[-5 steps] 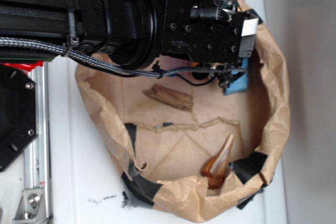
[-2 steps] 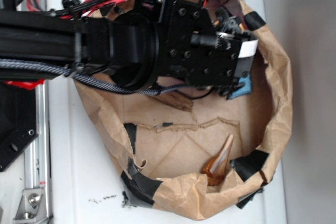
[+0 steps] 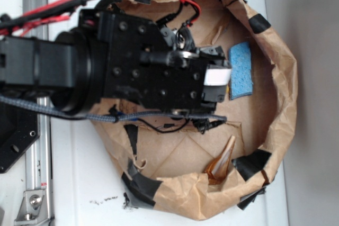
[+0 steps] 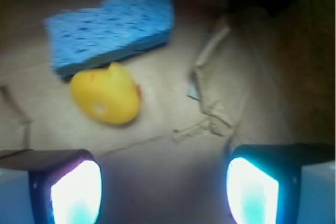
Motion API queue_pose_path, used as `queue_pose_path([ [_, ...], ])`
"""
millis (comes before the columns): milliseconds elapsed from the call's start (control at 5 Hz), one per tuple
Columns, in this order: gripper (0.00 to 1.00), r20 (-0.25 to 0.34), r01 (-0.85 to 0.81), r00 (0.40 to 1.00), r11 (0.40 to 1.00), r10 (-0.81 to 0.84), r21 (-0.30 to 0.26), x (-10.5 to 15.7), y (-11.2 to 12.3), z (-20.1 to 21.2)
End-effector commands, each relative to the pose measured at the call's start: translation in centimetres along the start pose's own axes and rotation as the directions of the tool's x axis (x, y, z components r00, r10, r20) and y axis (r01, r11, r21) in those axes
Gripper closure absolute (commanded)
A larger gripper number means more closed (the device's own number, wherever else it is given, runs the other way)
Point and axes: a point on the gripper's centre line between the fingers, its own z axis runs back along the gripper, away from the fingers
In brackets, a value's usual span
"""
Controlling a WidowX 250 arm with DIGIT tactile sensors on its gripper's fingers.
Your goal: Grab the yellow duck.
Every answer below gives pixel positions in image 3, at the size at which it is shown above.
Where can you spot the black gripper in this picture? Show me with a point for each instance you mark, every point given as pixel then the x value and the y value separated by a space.
pixel 142 65

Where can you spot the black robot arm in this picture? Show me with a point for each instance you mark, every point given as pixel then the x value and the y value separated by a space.
pixel 63 70

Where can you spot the blue sponge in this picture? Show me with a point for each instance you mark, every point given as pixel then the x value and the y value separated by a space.
pixel 241 83

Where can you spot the amber plastic wrapper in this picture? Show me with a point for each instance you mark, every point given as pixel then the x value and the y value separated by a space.
pixel 217 169

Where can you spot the brown paper bag bin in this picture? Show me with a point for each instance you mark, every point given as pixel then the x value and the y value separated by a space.
pixel 166 171

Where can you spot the aluminium extrusion rail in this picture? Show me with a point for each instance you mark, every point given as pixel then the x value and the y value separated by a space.
pixel 38 165

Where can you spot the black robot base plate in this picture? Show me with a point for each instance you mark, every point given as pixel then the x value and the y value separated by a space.
pixel 19 130

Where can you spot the metal corner bracket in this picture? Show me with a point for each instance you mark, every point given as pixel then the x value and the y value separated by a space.
pixel 33 209

